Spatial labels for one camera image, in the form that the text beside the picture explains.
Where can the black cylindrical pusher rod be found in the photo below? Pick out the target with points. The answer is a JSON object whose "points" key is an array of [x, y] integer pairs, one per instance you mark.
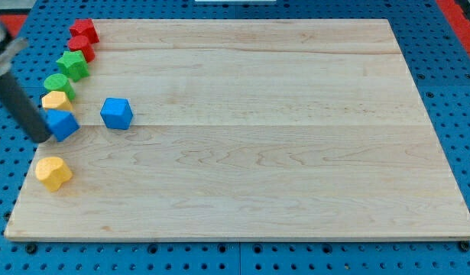
{"points": [[22, 109]]}

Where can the green cylinder block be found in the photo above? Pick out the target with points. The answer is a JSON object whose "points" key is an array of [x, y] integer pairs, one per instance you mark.
{"points": [[60, 82]]}

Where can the light wooden board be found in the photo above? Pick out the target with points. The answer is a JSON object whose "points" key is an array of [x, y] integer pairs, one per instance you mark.
{"points": [[247, 130]]}

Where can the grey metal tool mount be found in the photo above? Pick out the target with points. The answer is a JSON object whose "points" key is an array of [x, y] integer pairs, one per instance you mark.
{"points": [[9, 48]]}

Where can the red cylinder block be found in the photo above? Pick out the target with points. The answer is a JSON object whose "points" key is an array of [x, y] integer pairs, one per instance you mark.
{"points": [[82, 43]]}

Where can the red star block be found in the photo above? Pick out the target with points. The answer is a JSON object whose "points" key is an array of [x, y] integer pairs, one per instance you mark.
{"points": [[86, 28]]}

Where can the yellow heart block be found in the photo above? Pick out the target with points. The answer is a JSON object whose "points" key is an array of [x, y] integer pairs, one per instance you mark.
{"points": [[53, 172]]}

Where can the blue triangle block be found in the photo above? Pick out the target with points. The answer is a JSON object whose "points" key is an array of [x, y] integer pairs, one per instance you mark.
{"points": [[61, 123]]}

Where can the yellow hexagon block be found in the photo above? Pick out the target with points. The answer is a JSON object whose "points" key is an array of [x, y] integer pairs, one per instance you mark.
{"points": [[56, 100]]}

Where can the blue cube block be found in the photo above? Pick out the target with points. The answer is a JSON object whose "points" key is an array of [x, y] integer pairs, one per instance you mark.
{"points": [[116, 113]]}

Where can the green star block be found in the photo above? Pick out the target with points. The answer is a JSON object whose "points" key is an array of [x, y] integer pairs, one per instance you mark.
{"points": [[73, 65]]}

